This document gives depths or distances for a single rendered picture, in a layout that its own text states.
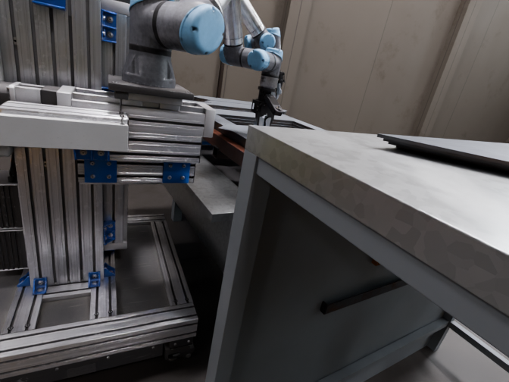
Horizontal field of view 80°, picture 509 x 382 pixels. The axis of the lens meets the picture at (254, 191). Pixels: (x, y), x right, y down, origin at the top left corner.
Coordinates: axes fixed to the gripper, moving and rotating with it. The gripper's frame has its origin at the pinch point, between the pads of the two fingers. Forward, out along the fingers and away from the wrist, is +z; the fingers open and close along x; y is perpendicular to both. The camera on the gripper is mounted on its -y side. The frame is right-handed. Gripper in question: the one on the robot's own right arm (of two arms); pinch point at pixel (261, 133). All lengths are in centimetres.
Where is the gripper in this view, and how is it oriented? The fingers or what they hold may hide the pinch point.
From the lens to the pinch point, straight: 139.0
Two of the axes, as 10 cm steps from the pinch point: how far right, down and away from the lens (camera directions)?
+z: -1.7, 9.1, 3.7
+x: -8.5, 0.5, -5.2
